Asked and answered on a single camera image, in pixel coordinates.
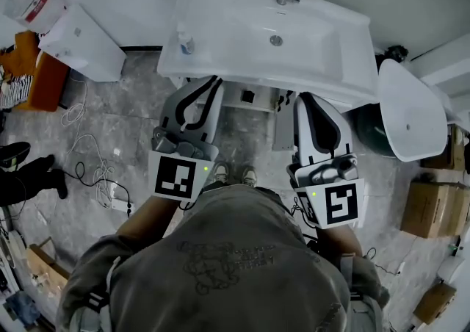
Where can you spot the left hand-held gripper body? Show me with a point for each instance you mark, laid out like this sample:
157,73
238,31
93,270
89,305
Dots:
172,176

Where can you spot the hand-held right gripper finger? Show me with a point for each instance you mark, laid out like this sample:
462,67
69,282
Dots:
343,132
304,128

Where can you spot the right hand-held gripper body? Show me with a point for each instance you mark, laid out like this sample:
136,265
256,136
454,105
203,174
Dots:
339,203

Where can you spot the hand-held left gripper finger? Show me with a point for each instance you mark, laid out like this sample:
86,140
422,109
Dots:
169,106
216,110

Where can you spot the person's left forearm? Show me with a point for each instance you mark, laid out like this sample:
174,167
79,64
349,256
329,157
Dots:
152,213

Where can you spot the person's right forearm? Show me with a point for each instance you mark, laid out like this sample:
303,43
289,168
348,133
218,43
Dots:
338,240

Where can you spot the grey cabinet panel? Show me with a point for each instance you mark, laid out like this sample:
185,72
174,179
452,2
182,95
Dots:
283,128

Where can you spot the metal sink drain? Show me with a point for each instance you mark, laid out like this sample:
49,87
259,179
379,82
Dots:
276,40

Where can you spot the white ceramic sink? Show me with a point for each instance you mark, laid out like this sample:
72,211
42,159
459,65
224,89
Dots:
235,18

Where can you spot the dark green bin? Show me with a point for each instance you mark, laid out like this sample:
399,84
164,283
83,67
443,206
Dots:
371,132

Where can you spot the person's left shoe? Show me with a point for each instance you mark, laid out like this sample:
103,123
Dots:
221,173

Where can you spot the person's shoe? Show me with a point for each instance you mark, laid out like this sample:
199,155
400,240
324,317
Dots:
221,173
249,176
12,152

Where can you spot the white power strip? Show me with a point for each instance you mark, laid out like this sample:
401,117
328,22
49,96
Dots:
119,200

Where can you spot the clear soap bottle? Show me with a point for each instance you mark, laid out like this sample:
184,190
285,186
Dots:
186,42

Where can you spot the person's right shoe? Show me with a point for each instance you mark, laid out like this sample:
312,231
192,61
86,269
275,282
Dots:
249,176

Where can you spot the large cardboard box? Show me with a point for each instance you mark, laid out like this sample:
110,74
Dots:
429,209

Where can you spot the black object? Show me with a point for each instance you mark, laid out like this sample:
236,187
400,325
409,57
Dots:
396,53

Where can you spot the white rectangular box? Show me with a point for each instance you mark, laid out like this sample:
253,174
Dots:
86,46

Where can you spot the person's grey printed shirt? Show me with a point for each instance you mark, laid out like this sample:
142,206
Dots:
227,268

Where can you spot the orange fabric box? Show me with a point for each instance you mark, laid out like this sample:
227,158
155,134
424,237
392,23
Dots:
47,81

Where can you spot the white round device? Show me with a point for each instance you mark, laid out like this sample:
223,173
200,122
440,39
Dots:
451,268

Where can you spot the small cardboard box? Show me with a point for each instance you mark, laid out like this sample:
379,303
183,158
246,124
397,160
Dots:
435,303

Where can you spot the striped cloth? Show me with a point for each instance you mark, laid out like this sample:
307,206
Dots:
14,90

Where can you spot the flat cardboard piece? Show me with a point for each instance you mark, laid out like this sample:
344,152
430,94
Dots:
44,268

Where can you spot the white dispenser red label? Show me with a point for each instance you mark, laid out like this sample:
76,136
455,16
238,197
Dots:
35,5

